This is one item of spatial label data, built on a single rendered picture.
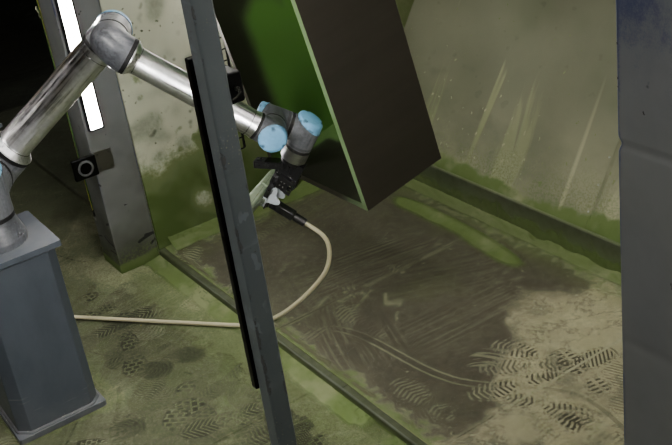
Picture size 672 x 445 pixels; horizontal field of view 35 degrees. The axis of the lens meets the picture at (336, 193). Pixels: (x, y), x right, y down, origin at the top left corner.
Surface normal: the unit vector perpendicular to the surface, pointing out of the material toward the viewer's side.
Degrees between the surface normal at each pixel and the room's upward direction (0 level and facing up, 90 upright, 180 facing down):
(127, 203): 90
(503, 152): 57
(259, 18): 90
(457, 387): 0
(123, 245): 90
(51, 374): 90
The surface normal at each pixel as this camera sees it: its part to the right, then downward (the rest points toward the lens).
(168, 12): 0.57, 0.29
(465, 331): -0.14, -0.89
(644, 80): -0.81, 0.35
